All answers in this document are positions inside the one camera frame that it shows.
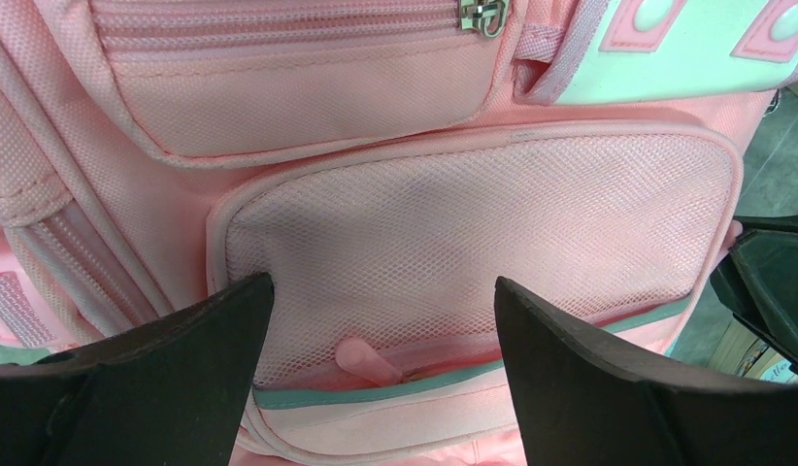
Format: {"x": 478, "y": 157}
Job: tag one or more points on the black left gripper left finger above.
{"x": 170, "y": 392}

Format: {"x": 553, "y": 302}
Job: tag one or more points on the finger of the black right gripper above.
{"x": 757, "y": 281}

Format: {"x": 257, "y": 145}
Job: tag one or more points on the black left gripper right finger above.
{"x": 583, "y": 396}

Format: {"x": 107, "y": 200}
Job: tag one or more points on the pink school backpack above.
{"x": 385, "y": 162}

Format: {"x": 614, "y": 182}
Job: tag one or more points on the blue orange book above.
{"x": 741, "y": 353}

